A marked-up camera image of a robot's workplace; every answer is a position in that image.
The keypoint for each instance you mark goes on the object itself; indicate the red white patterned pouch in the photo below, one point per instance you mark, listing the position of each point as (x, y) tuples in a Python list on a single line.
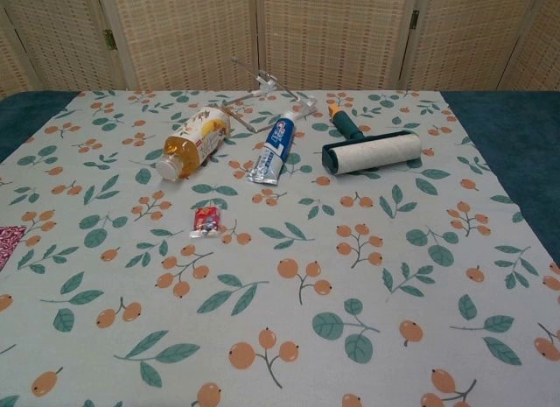
[(9, 245)]

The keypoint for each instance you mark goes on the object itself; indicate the brass screen hinge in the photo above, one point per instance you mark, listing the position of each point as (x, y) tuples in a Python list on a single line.
[(414, 19), (109, 38)]

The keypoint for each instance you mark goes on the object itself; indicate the floral print tablecloth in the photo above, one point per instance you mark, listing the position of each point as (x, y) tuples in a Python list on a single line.
[(306, 205)]

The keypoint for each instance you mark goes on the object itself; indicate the blue white toothpaste tube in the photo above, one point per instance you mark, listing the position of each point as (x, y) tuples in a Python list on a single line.
[(273, 149)]

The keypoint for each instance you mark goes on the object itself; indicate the woven folding screen panel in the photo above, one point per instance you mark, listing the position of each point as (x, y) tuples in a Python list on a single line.
[(551, 52), (337, 30), (57, 39), (6, 65), (188, 30), (472, 30)]

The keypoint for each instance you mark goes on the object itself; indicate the amber tea bottle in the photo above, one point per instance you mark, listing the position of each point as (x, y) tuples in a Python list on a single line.
[(192, 144)]

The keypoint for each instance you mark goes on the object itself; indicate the small red candy packet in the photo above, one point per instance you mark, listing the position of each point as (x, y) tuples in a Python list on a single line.
[(205, 221)]

